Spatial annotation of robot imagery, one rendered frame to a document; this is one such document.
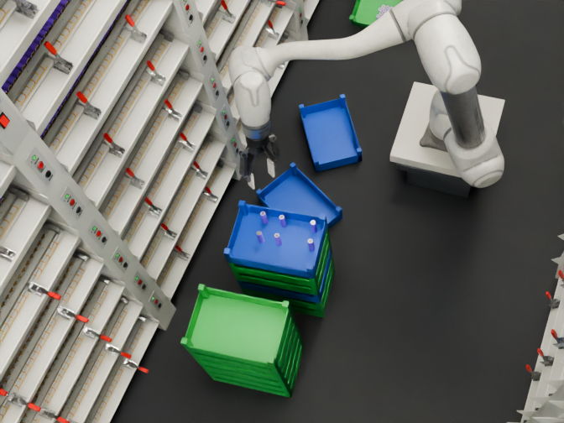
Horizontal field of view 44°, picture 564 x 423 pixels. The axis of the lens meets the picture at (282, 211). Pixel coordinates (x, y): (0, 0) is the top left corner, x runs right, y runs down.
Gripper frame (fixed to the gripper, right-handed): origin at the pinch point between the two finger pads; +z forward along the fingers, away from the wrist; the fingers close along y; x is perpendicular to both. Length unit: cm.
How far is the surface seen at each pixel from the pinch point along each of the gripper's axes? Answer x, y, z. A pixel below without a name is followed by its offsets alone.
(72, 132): 7, -53, -47
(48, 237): -1, -71, -25
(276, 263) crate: -21.6, -11.2, 17.7
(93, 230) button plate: -1, -59, -18
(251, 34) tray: 53, 36, -11
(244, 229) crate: -4.4, -11.7, 15.4
